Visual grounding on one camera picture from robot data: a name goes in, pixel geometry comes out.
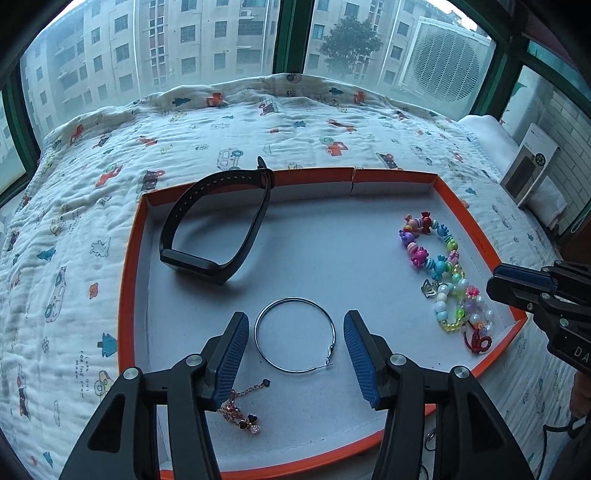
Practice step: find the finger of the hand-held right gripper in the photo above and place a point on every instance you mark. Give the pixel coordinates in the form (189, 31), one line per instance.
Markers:
(508, 293)
(521, 272)

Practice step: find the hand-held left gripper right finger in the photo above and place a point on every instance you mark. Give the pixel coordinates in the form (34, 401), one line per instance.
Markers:
(362, 364)

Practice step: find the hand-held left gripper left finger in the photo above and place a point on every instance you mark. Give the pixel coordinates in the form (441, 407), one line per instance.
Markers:
(231, 355)

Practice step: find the large silver hoop earring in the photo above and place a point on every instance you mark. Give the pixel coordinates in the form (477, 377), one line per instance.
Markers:
(328, 361)

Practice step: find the black smart band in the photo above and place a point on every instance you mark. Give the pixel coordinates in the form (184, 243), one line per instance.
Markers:
(194, 266)

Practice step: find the orange cardboard tray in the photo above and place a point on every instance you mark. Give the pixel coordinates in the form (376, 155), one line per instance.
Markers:
(323, 240)

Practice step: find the white product box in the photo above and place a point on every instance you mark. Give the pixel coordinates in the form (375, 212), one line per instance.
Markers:
(526, 170)

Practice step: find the white folded towel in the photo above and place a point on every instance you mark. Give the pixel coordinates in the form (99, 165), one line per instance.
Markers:
(485, 129)

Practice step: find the printed cartoon blanket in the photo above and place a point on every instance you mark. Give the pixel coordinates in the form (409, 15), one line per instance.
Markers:
(92, 207)

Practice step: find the outdoor louvered air conditioner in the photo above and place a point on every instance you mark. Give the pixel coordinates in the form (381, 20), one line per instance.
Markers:
(443, 60)

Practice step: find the tree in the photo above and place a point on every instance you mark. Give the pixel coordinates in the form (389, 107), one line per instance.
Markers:
(351, 46)

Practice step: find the apartment building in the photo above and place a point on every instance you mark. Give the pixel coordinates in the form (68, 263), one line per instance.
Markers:
(161, 41)

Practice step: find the green window frame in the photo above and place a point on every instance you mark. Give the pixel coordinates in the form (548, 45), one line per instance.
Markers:
(291, 37)

